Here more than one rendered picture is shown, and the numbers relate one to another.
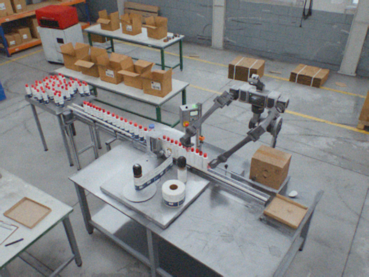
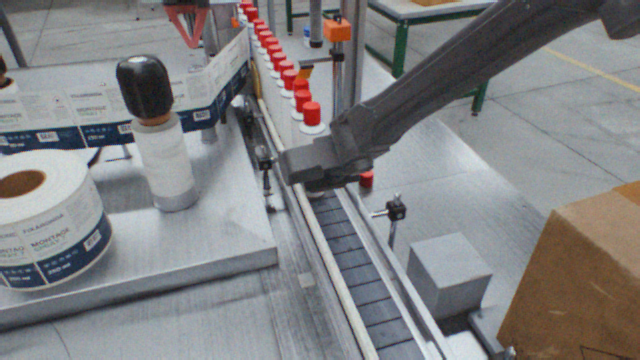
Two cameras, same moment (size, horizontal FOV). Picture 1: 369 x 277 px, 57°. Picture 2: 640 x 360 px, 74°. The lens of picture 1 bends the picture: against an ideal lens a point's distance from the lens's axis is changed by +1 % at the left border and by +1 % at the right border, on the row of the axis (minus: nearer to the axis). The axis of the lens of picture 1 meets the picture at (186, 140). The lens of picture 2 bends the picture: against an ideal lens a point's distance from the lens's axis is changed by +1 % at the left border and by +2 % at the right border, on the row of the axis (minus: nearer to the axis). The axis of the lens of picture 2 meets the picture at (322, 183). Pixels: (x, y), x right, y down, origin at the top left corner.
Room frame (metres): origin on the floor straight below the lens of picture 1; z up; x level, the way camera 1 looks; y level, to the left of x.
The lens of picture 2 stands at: (2.01, -0.59, 1.45)
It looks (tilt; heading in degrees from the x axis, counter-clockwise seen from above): 38 degrees down; 35
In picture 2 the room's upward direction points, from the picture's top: straight up
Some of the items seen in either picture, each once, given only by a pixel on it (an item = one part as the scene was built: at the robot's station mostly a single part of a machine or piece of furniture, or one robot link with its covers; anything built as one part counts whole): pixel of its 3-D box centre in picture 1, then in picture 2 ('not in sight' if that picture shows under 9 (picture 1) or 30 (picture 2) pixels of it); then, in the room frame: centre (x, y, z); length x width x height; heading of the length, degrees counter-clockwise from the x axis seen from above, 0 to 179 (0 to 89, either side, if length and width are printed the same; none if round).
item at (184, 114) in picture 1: (189, 115); not in sight; (2.80, -0.03, 1.38); 0.17 x 0.10 x 0.19; 107
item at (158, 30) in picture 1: (155, 28); not in sight; (7.10, 0.61, 0.97); 0.43 x 0.42 x 0.37; 143
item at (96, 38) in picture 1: (101, 32); not in sight; (9.47, 2.32, 0.19); 0.64 x 0.54 x 0.37; 150
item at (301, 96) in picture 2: (200, 160); (304, 138); (2.61, -0.13, 0.98); 0.05 x 0.05 x 0.20
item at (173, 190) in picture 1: (173, 193); (37, 216); (2.18, 0.12, 0.95); 0.20 x 0.20 x 0.14
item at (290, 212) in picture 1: (285, 210); not in sight; (2.06, -0.85, 0.85); 0.30 x 0.26 x 0.04; 52
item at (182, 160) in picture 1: (182, 170); (159, 136); (2.40, 0.05, 1.03); 0.09 x 0.09 x 0.30
